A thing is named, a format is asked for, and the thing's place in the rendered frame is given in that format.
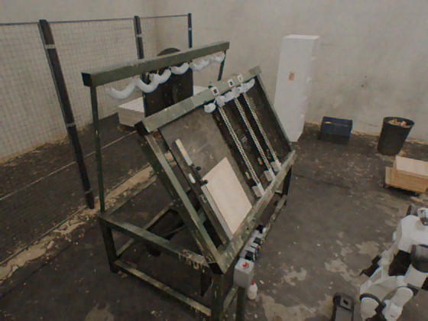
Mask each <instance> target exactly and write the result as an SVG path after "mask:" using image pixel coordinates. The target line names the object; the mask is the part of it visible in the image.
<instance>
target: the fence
mask: <svg viewBox="0 0 428 321"><path fill-rule="evenodd" d="M177 141H180V139H178V140H176V141H174V142H172V143H173V145H174V147H175V148H176V151H177V153H178V154H179V155H180V157H181V160H182V162H183V163H184V164H185V166H186V169H187V170H188V172H189V173H191V174H192V175H193V179H194V180H195V184H196V186H197V188H198V191H199V192H200V194H203V195H204V196H205V198H206V199H207V202H206V205H207V206H208V207H209V211H210V212H211V213H212V215H213V217H214V219H215V221H216V223H217V225H218V226H219V227H220V229H221V232H222V234H223V235H224V237H225V238H226V241H227V242H229V241H231V240H232V238H233V237H232V233H231V232H230V231H229V229H228V227H227V226H226V223H225V221H224V220H223V218H222V217H221V215H220V212H219V210H218V209H217V208H216V205H215V203H214V202H213V200H212V197H211V196H210V195H209V191H208V190H207V189H206V187H205V186H204V185H203V186H200V185H199V183H198V180H197V179H196V177H195V175H194V174H193V171H192V169H190V165H191V164H192V163H193V162H192V161H191V160H190V158H189V156H188V155H187V154H185V155H184V154H183V152H182V151H181V149H184V150H185V148H184V147H183V145H182V144H181V146H182V147H179V145H178V143H177ZM180 143H181V141H180ZM185 152H186V150H185Z"/></svg>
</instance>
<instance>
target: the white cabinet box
mask: <svg viewBox="0 0 428 321"><path fill-rule="evenodd" d="M320 37H321V36H316V35H312V36H304V35H292V34H291V35H288V36H286V37H282V41H281V47H280V64H279V70H278V75H277V85H276V92H275V97H274V108H275V111H276V112H277V114H278V118H279V119H280V122H281V123H282V125H283V127H284V130H285V132H286V134H287V136H288V138H289V139H290V141H297V139H298V138H299V136H300V135H301V134H302V133H303V123H304V119H305V115H306V108H307V105H308V100H309V97H310V86H311V82H312V78H313V71H314V67H315V62H316V55H317V52H318V48H319V41H320Z"/></svg>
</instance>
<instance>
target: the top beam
mask: <svg viewBox="0 0 428 321"><path fill-rule="evenodd" d="M260 73H261V68H260V67H259V65H257V66H256V67H254V68H252V69H250V70H248V71H245V72H243V73H240V74H238V76H239V75H241V76H242V78H243V79H247V78H248V77H250V76H253V75H256V76H257V75H258V74H260ZM230 79H232V82H233V83H234V84H236V83H238V77H237V76H235V77H232V78H230ZM230 79H227V80H226V81H225V82H223V83H219V84H217V85H215V86H216V88H217V90H218V91H219V92H221V91H223V90H225V89H228V88H229V85H228V83H227V81H228V80H230ZM215 86H214V87H215ZM214 87H212V88H214ZM212 88H209V89H206V90H204V91H203V92H200V93H198V94H197V95H195V96H192V97H189V98H188V99H186V100H184V101H181V102H178V103H177V104H175V105H173V106H171V107H168V108H166V109H164V110H163V111H161V112H157V113H155V114H153V115H152V116H149V117H147V118H144V119H142V120H140V121H139V122H138V123H135V124H134V127H135V129H136V130H137V132H138V133H139V135H140V137H142V136H144V135H146V134H148V133H150V132H152V131H153V130H154V129H158V128H159V127H161V126H163V125H164V124H167V123H169V122H171V121H173V120H174V119H175V118H179V117H180V116H181V115H184V114H185V113H188V112H190V111H192V110H193V109H195V108H196V107H199V106H201V105H203V103H205V102H204V101H205V100H207V99H208V98H210V97H211V96H213V94H212V91H211V89H212Z"/></svg>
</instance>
